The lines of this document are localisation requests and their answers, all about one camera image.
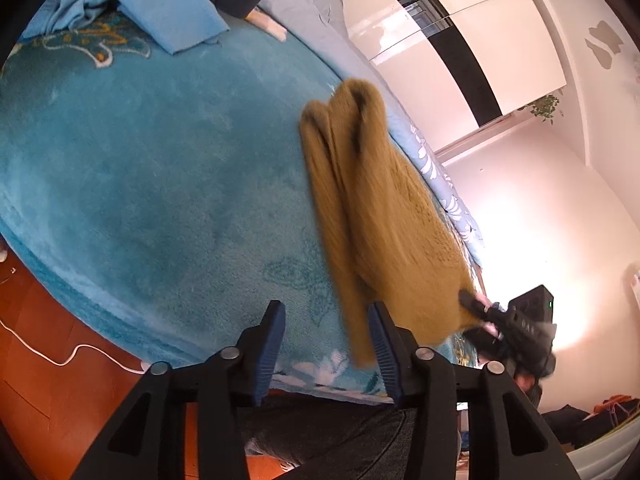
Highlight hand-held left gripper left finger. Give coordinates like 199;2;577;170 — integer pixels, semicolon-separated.
69;300;287;480

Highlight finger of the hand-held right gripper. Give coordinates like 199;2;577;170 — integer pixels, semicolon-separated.
459;289;496;325

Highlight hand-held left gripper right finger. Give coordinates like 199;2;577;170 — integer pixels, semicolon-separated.
367;302;583;480

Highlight mustard knitted sweater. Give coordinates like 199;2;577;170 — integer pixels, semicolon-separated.
299;78;482;367

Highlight dark clothes pile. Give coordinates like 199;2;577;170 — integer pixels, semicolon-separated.
542;395;640;451

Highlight person's grey trousers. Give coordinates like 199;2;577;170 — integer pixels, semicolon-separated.
236;392;463;480

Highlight teal plush blanket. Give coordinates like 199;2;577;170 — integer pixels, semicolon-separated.
0;10;481;403

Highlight green hanging plant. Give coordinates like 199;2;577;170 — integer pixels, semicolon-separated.
527;94;565;125

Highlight blue floral bed sheet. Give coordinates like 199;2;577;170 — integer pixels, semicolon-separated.
257;0;486;266

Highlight white glossy wardrobe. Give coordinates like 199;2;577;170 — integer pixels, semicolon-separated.
310;0;568;153

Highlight light blue cloth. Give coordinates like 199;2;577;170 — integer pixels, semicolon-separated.
20;0;231;56

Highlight white cable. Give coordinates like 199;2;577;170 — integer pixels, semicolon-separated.
0;317;147;375

